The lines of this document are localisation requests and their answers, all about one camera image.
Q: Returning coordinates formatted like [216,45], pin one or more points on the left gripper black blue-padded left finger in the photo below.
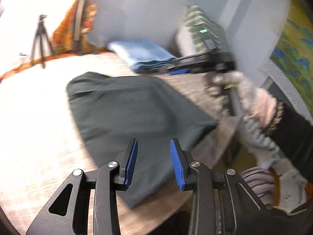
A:
[67,211]

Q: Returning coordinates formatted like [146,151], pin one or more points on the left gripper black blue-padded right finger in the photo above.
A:
[222,203]

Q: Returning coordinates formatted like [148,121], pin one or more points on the dark green pants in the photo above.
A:
[109,112]

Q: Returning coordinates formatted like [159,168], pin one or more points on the black sleeved right forearm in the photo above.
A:
[292,133]

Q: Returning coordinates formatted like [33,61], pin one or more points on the white gloved right hand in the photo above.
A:
[257,103]

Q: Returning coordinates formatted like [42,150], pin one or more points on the green striped white pillow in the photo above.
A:
[198,34]

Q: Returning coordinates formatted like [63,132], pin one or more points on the framed landscape painting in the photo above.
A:
[290,64]

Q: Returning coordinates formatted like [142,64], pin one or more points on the checkered beige bed cover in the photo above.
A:
[40,145]

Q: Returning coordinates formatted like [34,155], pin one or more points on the folded blue towel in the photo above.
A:
[141,56]

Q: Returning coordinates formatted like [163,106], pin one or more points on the orange patterned fabric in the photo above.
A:
[71,34]

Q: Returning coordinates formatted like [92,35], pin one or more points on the black tripod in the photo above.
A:
[41,32]

